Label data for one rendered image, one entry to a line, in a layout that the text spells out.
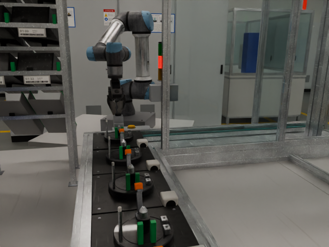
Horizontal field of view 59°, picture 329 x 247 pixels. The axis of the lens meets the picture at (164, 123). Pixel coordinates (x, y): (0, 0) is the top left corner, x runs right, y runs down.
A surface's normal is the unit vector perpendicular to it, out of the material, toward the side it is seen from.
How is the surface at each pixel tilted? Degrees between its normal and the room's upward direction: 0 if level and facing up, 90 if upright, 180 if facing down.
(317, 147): 90
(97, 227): 0
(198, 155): 90
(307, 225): 0
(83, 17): 90
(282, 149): 90
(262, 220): 0
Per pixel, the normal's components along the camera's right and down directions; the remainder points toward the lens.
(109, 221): 0.01, -0.96
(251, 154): 0.22, 0.26
